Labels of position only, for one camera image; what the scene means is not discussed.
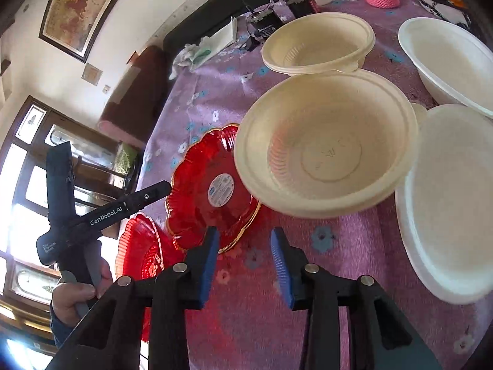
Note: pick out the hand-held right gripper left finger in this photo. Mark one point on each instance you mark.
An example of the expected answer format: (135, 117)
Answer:
(206, 266)

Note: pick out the wooden glass door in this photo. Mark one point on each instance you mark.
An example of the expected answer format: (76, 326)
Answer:
(27, 169)

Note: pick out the black sofa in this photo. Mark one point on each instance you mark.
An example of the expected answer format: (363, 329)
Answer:
(208, 11)

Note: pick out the white tissue pack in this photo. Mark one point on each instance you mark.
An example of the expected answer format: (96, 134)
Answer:
(223, 38)

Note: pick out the white foam bowl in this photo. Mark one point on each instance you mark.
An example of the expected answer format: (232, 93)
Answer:
(450, 57)
(454, 200)

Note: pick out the framed painting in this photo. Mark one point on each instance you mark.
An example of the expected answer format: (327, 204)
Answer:
(84, 4)

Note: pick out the small black adapter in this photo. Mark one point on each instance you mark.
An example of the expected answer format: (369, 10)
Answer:
(252, 43)

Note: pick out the dark wooden chair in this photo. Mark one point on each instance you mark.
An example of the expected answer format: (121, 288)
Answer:
(96, 177)

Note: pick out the wall switch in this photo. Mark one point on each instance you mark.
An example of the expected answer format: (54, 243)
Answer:
(106, 88)

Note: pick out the white crumpled cloth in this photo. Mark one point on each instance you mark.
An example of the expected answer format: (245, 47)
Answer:
(187, 56)

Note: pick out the brown armchair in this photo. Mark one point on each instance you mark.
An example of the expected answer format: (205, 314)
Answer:
(138, 88)

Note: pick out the green cushion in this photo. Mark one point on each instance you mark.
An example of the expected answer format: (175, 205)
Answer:
(125, 158)

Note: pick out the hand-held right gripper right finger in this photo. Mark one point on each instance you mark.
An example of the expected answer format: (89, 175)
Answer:
(280, 266)

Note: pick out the small cream bowl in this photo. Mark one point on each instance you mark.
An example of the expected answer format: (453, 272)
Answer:
(312, 42)

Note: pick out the small framed sign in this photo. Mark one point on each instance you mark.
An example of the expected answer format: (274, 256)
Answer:
(92, 74)

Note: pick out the purple floral tablecloth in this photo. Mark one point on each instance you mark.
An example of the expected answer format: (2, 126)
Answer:
(238, 96)

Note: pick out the person's left hand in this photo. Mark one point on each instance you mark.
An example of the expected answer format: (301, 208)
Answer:
(67, 300)

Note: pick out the large cream bowl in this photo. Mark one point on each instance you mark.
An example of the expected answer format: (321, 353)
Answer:
(327, 150)

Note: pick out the large red glass plate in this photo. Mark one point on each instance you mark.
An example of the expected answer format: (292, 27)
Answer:
(200, 185)

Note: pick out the small red glass plate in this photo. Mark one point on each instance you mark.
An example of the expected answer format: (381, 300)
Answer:
(142, 246)

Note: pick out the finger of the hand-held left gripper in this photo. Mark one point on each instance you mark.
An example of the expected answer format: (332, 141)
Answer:
(150, 194)

